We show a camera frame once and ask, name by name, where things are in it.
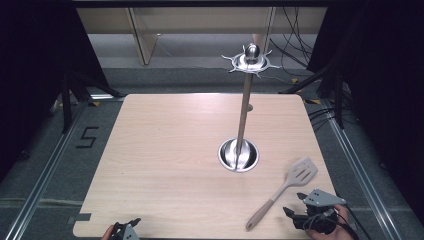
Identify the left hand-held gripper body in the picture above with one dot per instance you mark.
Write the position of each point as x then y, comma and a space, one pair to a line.
128, 233

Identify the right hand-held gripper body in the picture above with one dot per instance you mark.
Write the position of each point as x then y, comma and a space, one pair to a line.
321, 198

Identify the person's left hand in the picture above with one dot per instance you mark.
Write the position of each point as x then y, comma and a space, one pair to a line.
107, 233

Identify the person's right hand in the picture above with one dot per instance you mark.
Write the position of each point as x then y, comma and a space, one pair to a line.
341, 216

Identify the stainless steel utensil rack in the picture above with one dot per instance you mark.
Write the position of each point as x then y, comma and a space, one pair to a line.
244, 110

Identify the black metal stand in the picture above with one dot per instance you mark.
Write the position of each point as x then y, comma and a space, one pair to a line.
333, 83
66, 100

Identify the black curtain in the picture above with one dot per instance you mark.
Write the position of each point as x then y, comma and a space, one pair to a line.
36, 66
383, 83

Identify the beige wooden desk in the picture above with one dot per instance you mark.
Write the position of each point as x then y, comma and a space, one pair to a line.
200, 20

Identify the aluminium floor rail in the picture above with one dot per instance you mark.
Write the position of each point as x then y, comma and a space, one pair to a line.
360, 180
43, 173

